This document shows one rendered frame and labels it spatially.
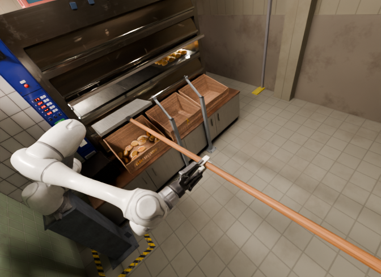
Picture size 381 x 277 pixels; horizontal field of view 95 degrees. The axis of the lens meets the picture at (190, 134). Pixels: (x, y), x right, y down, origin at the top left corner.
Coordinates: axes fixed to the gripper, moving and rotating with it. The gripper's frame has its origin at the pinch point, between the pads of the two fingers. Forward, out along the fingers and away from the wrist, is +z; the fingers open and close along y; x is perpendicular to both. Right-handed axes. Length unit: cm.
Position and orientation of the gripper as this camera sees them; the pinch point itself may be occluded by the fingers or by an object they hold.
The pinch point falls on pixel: (204, 163)
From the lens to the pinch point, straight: 88.1
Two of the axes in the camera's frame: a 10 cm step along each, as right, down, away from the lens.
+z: 7.1, -5.8, 4.0
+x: 6.4, 2.9, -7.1
